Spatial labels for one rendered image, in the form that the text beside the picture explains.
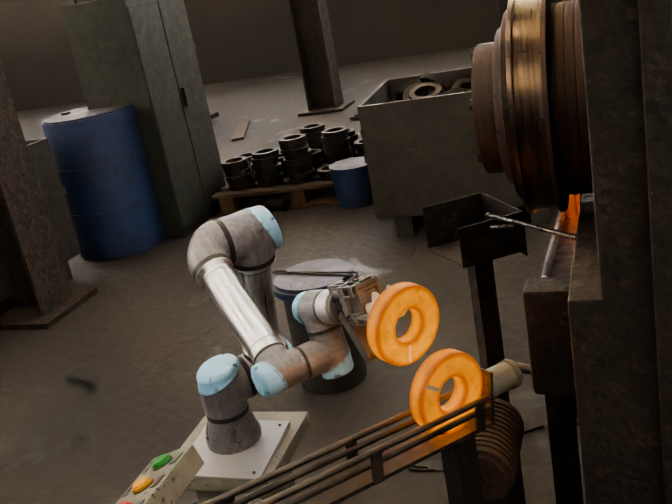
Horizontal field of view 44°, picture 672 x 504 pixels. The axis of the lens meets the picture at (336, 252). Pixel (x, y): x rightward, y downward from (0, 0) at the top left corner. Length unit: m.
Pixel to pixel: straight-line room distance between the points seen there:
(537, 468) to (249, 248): 1.11
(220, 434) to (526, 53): 1.24
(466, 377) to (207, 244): 0.71
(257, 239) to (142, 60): 3.27
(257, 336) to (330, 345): 0.16
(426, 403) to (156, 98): 3.95
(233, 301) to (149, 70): 3.47
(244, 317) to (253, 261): 0.23
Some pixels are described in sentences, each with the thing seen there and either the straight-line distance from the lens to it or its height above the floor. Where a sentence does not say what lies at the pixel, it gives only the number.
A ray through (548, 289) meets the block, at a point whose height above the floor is 0.80.
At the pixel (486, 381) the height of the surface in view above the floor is 0.70.
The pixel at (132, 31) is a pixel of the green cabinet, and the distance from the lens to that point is 5.13.
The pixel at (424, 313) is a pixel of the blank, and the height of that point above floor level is 0.83.
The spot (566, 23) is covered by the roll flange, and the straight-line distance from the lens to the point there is 1.70.
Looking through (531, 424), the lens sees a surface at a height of 0.01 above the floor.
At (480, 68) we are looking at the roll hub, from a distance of 1.74.
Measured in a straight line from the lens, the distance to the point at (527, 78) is 1.62.
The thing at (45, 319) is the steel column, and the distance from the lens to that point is 4.48.
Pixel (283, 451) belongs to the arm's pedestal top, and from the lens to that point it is 2.23.
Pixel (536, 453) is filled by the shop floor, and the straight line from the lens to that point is 2.61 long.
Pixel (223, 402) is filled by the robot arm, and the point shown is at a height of 0.46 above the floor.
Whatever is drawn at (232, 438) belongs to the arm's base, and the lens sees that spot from 2.24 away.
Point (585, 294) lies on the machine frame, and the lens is 1.47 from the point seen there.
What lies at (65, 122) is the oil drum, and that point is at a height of 0.87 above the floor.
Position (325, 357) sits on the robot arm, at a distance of 1.77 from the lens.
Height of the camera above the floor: 1.48
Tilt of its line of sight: 19 degrees down
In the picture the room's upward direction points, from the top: 11 degrees counter-clockwise
